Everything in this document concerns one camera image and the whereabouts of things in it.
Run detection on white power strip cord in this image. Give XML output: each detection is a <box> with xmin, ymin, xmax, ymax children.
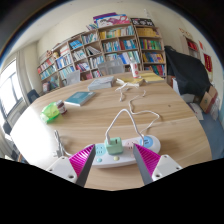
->
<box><xmin>52</xmin><ymin>129</ymin><xmax>73</xmax><ymax>158</ymax></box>

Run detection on red wall banner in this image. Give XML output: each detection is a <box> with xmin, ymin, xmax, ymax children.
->
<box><xmin>203</xmin><ymin>53</ymin><xmax>213</xmax><ymax>73</ymax></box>

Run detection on small translucent grey chair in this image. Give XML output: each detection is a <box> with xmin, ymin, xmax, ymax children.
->
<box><xmin>64</xmin><ymin>69</ymin><xmax>82</xmax><ymax>87</ymax></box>

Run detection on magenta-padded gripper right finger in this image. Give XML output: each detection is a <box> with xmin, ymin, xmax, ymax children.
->
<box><xmin>132</xmin><ymin>143</ymin><xmax>184</xmax><ymax>186</ymax></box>

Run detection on large translucent grey chair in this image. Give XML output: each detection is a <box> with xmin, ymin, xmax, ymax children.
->
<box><xmin>97</xmin><ymin>58</ymin><xmax>126</xmax><ymax>77</ymax></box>

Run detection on wooden bookshelf unit with books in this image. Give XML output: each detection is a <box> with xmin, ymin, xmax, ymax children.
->
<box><xmin>35</xmin><ymin>12</ymin><xmax>167</xmax><ymax>94</ymax></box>

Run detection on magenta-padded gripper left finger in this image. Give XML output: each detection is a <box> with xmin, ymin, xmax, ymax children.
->
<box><xmin>45</xmin><ymin>143</ymin><xmax>96</xmax><ymax>188</ymax></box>

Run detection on open yellow book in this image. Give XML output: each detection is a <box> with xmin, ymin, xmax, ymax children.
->
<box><xmin>116</xmin><ymin>76</ymin><xmax>145</xmax><ymax>88</ymax></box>

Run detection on window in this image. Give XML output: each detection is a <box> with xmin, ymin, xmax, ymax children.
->
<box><xmin>0</xmin><ymin>59</ymin><xmax>24</xmax><ymax>118</ymax></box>

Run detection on black cloth cover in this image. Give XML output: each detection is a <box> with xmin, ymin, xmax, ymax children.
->
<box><xmin>164</xmin><ymin>45</ymin><xmax>212</xmax><ymax>98</ymax></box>

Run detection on grey book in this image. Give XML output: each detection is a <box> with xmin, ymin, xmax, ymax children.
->
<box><xmin>87</xmin><ymin>75</ymin><xmax>116</xmax><ymax>92</ymax></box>

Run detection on white bottle with red label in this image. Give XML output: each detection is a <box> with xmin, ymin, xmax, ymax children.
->
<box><xmin>129</xmin><ymin>57</ymin><xmax>141</xmax><ymax>79</ymax></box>

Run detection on flat yellow book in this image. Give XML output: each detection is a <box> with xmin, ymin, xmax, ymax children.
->
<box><xmin>141</xmin><ymin>72</ymin><xmax>165</xmax><ymax>84</ymax></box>

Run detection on dark office chair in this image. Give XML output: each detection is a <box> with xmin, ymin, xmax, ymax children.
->
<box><xmin>26</xmin><ymin>89</ymin><xmax>41</xmax><ymax>104</ymax></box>

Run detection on small brown jar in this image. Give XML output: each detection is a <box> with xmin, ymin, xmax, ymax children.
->
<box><xmin>55</xmin><ymin>99</ymin><xmax>68</xmax><ymax>116</ymax></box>

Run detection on white power strip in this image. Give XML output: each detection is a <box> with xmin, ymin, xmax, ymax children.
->
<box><xmin>84</xmin><ymin>134</ymin><xmax>162</xmax><ymax>169</ymax></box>

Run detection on green plastic bag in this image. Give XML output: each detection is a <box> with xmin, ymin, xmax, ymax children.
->
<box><xmin>39</xmin><ymin>101</ymin><xmax>62</xmax><ymax>124</ymax></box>

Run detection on brown cardboard box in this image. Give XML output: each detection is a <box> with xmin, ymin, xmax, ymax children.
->
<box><xmin>199</xmin><ymin>85</ymin><xmax>219</xmax><ymax>114</ymax></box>

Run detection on clear plastic bag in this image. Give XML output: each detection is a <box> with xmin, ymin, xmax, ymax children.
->
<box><xmin>209</xmin><ymin>96</ymin><xmax>221</xmax><ymax>121</ymax></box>

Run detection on white charger cable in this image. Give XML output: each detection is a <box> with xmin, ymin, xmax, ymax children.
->
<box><xmin>105</xmin><ymin>83</ymin><xmax>161</xmax><ymax>145</ymax></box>

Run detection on papers on floor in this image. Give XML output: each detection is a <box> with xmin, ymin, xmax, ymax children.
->
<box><xmin>188</xmin><ymin>101</ymin><xmax>205</xmax><ymax>121</ymax></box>

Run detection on teal book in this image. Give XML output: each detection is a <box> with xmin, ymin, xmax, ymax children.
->
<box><xmin>63</xmin><ymin>90</ymin><xmax>97</xmax><ymax>107</ymax></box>

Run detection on small wooden wall shelf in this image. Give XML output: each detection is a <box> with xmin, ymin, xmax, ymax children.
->
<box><xmin>181</xmin><ymin>31</ymin><xmax>200</xmax><ymax>59</ymax></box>

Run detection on green charger block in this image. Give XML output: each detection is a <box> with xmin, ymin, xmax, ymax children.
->
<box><xmin>104</xmin><ymin>136</ymin><xmax>124</xmax><ymax>156</ymax></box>

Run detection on white box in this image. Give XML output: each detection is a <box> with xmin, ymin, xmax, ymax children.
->
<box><xmin>172</xmin><ymin>78</ymin><xmax>196</xmax><ymax>104</ymax></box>

